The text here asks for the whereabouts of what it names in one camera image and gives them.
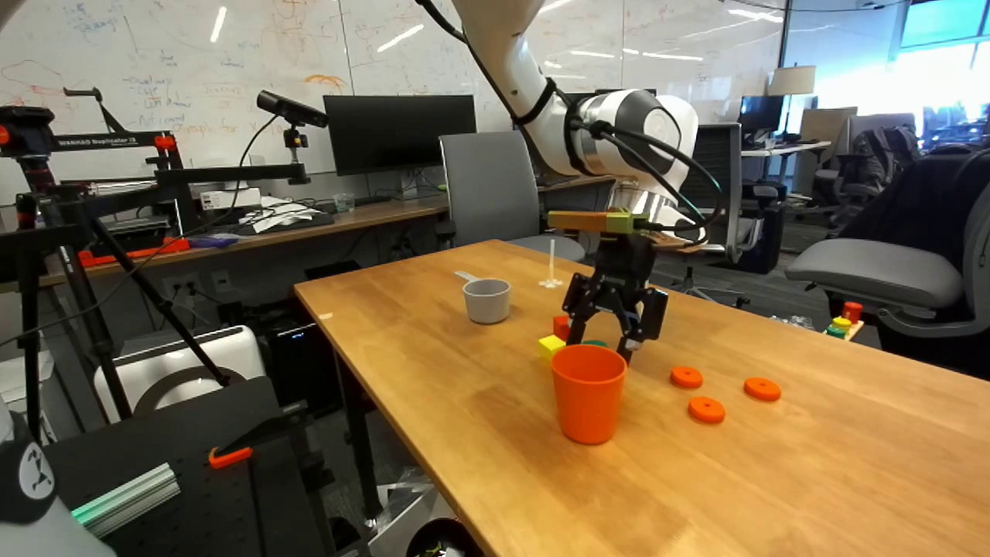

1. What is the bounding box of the grey office chair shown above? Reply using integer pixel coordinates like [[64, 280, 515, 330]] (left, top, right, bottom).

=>
[[439, 130, 584, 259]]

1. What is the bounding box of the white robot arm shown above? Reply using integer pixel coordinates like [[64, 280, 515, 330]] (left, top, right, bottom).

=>
[[413, 0, 703, 358]]

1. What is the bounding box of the black tripod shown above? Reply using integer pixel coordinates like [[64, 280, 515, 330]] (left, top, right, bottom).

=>
[[0, 106, 232, 418]]

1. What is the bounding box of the black computer monitor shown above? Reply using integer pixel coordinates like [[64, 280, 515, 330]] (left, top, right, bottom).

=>
[[326, 97, 475, 177]]

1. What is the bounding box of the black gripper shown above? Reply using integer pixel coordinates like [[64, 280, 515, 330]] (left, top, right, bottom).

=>
[[564, 235, 668, 358]]

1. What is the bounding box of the orange plastic cup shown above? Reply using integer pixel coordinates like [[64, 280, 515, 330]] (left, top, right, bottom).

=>
[[551, 343, 627, 446]]

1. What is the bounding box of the colourful stacking toy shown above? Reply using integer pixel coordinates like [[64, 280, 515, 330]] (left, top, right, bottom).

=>
[[827, 300, 862, 341]]

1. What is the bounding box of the white peg stand far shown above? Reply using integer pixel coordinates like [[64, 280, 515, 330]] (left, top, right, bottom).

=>
[[538, 238, 564, 290]]

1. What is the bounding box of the red cube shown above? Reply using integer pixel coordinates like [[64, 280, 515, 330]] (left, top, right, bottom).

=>
[[554, 317, 570, 341]]

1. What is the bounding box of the orange disc right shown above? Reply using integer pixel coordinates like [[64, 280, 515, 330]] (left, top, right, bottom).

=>
[[741, 376, 783, 401]]

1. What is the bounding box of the orange disc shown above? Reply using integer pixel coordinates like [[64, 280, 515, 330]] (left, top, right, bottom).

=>
[[668, 369, 703, 390], [687, 395, 726, 424], [741, 376, 783, 401]]

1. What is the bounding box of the light grey armchair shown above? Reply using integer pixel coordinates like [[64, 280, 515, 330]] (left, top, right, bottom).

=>
[[785, 192, 990, 338]]

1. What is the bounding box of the yellow cube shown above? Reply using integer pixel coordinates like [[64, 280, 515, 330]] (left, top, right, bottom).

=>
[[538, 335, 566, 358]]

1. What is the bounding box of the orange disc front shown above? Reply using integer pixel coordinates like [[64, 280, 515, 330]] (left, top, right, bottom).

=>
[[687, 395, 726, 424]]

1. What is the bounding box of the orange disc near left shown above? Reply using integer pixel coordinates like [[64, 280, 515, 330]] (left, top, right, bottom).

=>
[[668, 369, 703, 390]]

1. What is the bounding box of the grey measuring cup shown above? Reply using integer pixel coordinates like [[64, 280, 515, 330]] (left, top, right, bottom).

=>
[[462, 271, 510, 326]]

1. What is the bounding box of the black camera on stand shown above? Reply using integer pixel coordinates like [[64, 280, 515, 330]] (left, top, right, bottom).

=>
[[258, 91, 328, 185]]

